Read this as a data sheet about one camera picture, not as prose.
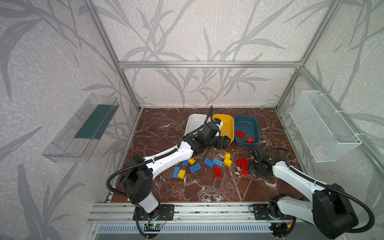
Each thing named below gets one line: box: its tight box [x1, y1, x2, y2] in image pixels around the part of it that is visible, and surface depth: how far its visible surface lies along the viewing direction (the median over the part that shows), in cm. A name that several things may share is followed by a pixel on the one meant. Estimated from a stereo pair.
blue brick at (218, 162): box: [213, 157, 224, 167], surface depth 93 cm
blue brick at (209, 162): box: [203, 157, 216, 168], surface depth 92 cm
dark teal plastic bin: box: [234, 115, 260, 147], surface depth 104 cm
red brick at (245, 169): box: [241, 164, 249, 177], surface depth 88 cm
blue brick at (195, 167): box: [189, 162, 202, 173], surface depth 90 cm
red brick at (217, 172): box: [214, 166, 222, 179], surface depth 87 cm
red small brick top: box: [245, 137, 255, 144], surface depth 101 cm
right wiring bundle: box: [268, 216, 297, 238], surface depth 71 cm
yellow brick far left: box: [178, 169, 186, 180], surface depth 86 cm
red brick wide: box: [236, 158, 248, 166], surface depth 93 cm
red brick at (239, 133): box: [235, 130, 247, 139], surface depth 104 cm
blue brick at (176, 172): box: [172, 166, 181, 178], surface depth 87 cm
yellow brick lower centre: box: [224, 158, 233, 167], surface depth 91 cm
